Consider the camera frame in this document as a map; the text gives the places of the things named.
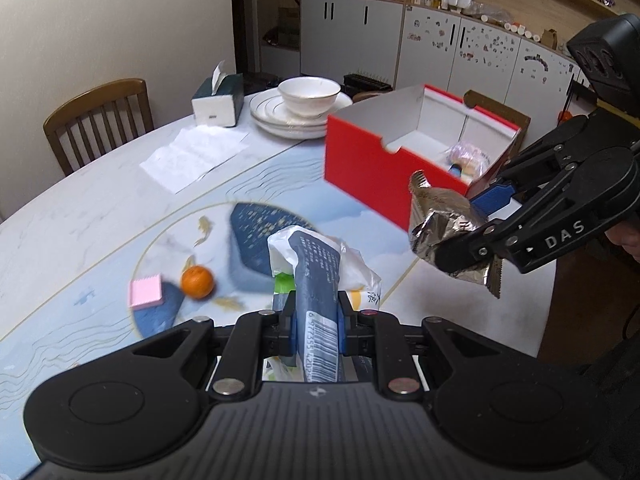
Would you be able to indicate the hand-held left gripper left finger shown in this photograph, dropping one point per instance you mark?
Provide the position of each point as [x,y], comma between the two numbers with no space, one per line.
[280,332]

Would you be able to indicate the mandarin orange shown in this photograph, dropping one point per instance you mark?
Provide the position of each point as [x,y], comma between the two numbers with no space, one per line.
[197,282]

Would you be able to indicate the brown foil snack packet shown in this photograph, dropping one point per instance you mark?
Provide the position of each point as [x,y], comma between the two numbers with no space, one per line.
[440,220]

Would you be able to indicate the wooden slat-back chair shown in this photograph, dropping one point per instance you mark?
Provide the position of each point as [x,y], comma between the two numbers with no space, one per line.
[100,97]

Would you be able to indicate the green white tissue box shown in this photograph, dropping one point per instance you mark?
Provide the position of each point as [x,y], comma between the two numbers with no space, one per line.
[215,107]

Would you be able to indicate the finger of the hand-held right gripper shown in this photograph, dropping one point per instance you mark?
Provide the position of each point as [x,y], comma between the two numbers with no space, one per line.
[492,199]
[465,252]

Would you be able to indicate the white plate gold rim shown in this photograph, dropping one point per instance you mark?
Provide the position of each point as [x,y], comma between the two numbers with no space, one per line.
[290,132]
[265,107]

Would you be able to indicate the small blue bottle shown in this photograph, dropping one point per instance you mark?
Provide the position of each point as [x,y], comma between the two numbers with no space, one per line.
[455,169]

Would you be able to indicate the grey white chicken packet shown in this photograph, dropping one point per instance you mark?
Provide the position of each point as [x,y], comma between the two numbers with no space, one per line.
[315,270]

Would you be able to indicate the wooden curved chair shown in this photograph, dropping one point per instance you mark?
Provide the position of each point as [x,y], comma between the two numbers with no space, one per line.
[492,107]

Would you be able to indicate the red cardboard box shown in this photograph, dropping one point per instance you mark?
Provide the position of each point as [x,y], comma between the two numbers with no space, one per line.
[365,160]

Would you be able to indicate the clear pink snack packet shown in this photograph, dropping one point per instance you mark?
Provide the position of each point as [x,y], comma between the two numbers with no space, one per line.
[467,156]

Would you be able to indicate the black rack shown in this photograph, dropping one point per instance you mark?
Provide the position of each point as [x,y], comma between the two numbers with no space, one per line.
[367,84]

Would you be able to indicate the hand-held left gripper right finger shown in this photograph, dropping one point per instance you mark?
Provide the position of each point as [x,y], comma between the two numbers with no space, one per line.
[357,332]

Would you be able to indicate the person's right hand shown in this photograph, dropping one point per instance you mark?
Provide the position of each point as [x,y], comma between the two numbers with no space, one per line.
[627,242]

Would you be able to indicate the pink sticky note pad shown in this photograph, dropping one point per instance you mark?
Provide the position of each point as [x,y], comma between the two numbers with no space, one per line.
[146,291]

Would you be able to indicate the white paper sheets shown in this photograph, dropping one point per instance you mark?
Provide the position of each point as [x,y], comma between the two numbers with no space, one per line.
[190,157]

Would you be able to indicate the sticker covered white cabinet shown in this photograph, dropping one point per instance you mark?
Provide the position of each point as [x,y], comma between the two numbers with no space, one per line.
[490,65]

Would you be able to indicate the white bowl gold rim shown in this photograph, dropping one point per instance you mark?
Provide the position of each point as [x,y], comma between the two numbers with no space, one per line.
[310,102]

